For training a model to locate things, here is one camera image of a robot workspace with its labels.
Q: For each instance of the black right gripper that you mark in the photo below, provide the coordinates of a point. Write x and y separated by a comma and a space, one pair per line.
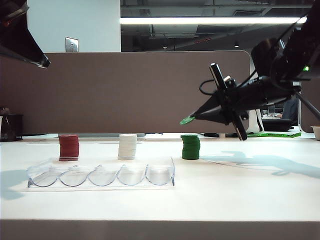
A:
250, 95

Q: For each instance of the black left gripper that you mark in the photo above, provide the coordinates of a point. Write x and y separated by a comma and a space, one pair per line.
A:
12, 10

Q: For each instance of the green 20 poker chip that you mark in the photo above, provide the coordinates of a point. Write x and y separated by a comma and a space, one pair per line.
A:
187, 120

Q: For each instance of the clear plastic chip tray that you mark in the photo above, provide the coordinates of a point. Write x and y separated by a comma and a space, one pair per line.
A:
75, 175

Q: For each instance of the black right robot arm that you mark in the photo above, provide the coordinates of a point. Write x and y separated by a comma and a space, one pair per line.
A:
295, 55

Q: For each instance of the green poker chip stack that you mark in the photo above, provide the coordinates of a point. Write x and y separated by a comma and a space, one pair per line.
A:
190, 147

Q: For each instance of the white poker chip stack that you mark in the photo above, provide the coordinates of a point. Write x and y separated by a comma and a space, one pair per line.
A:
127, 146

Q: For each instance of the red poker chip stack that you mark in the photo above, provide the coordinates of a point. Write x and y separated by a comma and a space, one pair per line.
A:
69, 147

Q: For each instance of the small white cup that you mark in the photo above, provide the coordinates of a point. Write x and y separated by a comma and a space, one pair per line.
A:
222, 136

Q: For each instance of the black zip case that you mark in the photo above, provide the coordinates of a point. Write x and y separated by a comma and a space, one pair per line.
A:
277, 125

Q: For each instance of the seated person blue shirt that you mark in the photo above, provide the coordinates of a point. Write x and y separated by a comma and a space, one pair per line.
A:
291, 110

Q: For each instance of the black cylindrical container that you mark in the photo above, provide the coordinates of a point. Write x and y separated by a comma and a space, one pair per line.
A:
18, 126

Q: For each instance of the dark glass carafe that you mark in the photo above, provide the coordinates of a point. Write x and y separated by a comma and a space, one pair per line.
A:
6, 130

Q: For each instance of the large brown desk partition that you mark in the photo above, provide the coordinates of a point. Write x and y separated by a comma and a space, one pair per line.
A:
125, 92

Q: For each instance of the long ceiling light strip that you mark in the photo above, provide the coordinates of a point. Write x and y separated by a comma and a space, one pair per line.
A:
200, 20

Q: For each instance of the narrow brown desk partition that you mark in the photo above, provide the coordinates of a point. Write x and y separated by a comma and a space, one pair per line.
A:
311, 112

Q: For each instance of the beige paper cup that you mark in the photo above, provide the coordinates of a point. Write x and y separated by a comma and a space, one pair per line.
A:
315, 132

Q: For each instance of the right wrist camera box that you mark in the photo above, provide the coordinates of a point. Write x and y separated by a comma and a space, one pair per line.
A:
230, 81

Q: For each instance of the metal wall switch plate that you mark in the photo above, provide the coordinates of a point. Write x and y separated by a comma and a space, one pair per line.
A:
72, 45

